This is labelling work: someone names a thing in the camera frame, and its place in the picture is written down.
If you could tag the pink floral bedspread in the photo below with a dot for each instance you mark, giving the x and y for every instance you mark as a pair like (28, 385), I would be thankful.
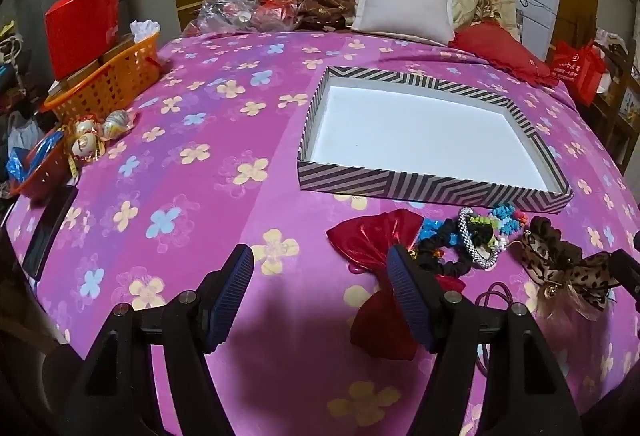
(212, 163)

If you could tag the leopard print bow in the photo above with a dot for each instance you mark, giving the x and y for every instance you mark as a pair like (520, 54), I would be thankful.
(566, 279)

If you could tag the painted egg ornaments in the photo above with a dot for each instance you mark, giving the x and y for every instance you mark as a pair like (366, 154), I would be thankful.
(89, 135)

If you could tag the white tissue paper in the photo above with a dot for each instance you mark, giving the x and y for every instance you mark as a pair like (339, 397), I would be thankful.
(141, 30)

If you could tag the white small pillow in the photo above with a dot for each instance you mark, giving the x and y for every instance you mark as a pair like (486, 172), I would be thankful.
(418, 20)

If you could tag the black tablet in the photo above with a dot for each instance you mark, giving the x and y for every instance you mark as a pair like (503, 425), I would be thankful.
(46, 230)

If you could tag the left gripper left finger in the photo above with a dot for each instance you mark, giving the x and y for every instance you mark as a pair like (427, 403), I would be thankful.
(115, 392)

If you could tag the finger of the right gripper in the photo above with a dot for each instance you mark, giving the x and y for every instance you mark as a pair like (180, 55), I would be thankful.
(626, 271)

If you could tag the red small basket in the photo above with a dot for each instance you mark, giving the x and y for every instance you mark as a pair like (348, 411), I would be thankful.
(35, 174)

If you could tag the clear plastic bag clutter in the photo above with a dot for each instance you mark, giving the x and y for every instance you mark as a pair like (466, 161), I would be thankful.
(227, 17)

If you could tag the red shopping bag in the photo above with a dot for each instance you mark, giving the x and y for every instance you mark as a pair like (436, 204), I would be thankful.
(581, 70)

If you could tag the orange plastic basket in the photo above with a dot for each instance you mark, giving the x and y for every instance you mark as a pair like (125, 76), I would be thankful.
(113, 86)

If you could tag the red cushion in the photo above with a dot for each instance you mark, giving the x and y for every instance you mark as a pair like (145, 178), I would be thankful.
(490, 41)

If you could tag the striped shallow cardboard box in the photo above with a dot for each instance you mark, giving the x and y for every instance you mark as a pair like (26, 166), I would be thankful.
(417, 138)

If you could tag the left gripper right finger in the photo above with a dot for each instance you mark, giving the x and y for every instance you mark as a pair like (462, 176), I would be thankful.
(525, 393)

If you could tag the black scrunchie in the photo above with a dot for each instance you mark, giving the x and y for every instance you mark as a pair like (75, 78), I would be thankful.
(439, 249)

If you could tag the red gift bag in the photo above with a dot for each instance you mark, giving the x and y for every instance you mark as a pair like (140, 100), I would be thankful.
(78, 32)

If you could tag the red satin bow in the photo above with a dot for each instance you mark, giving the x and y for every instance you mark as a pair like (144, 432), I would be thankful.
(379, 328)

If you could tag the wooden shelf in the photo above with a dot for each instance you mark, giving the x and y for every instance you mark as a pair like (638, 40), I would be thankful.
(617, 134)

